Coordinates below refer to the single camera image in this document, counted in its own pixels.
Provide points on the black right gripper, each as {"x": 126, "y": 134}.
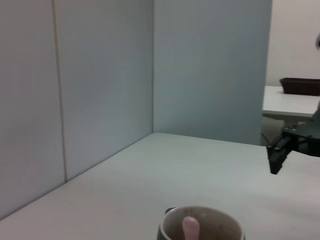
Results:
{"x": 310, "y": 135}

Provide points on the grey ceramic cup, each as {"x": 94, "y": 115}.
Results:
{"x": 225, "y": 225}

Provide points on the white background table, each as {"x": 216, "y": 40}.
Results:
{"x": 287, "y": 105}

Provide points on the dark brown basket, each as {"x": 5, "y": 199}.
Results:
{"x": 300, "y": 87}

